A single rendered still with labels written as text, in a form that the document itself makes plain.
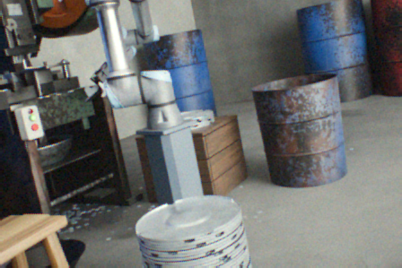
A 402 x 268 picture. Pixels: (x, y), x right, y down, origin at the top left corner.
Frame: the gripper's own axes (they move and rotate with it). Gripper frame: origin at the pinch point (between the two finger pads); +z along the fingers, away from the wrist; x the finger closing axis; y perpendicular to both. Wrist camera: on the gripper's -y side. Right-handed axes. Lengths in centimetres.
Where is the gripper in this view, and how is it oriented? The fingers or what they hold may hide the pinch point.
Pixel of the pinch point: (93, 100)
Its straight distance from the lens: 217.8
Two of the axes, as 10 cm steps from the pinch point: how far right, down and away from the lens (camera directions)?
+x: 6.7, -1.5, -7.3
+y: -6.1, -6.7, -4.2
